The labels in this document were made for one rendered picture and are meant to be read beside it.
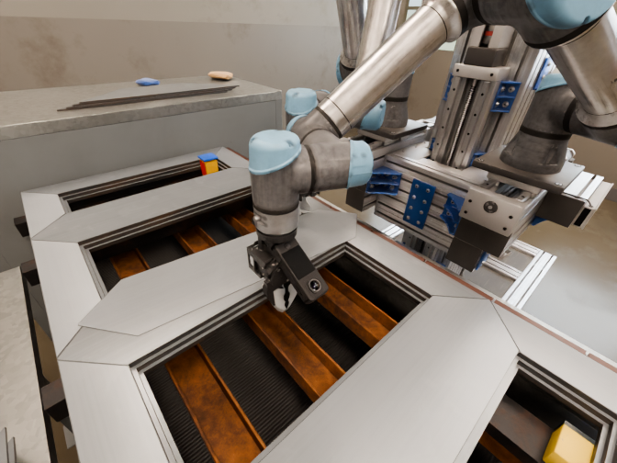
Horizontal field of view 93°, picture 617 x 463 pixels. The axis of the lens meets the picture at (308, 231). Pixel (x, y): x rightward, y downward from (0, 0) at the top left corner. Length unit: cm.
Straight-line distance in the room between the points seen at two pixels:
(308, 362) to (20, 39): 280
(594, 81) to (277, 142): 57
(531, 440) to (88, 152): 147
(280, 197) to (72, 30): 273
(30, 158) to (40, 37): 176
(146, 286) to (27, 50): 247
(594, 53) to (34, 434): 112
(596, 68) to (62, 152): 144
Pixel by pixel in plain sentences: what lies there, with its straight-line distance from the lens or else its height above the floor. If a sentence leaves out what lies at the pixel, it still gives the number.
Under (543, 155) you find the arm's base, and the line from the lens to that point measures 99.
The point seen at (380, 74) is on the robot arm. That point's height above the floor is 127.
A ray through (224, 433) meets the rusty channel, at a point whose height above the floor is 68.
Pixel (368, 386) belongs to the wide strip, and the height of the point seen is 85.
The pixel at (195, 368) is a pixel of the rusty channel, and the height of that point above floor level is 68.
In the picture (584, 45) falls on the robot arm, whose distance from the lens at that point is 69.
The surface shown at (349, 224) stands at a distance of 89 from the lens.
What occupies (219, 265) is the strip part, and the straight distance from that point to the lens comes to 76.
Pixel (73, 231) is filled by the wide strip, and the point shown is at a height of 85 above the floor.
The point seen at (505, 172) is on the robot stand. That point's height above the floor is 103.
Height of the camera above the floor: 135
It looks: 36 degrees down
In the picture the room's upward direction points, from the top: 2 degrees clockwise
